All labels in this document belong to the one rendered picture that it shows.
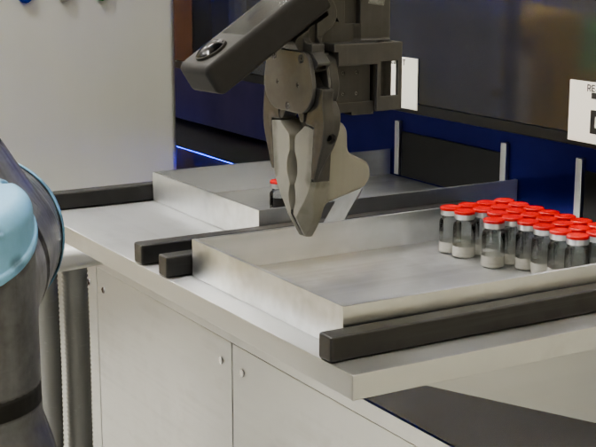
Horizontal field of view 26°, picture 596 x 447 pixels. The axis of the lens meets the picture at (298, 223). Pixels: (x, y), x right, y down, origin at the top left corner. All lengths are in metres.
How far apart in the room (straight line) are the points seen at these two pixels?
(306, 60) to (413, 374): 0.24
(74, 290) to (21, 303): 1.18
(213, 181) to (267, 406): 0.47
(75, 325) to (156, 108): 0.37
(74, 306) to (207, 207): 0.67
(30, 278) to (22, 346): 0.04
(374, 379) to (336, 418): 0.82
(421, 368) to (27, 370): 0.29
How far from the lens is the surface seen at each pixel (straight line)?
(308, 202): 0.98
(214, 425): 2.10
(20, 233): 0.86
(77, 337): 2.07
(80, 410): 2.11
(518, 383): 1.15
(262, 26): 0.94
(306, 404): 1.82
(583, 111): 1.30
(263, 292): 1.08
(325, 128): 0.95
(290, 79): 0.98
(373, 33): 1.00
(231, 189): 1.59
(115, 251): 1.30
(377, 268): 1.22
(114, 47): 1.91
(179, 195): 1.48
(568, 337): 1.05
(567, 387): 1.19
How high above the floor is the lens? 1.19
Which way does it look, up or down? 12 degrees down
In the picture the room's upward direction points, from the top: straight up
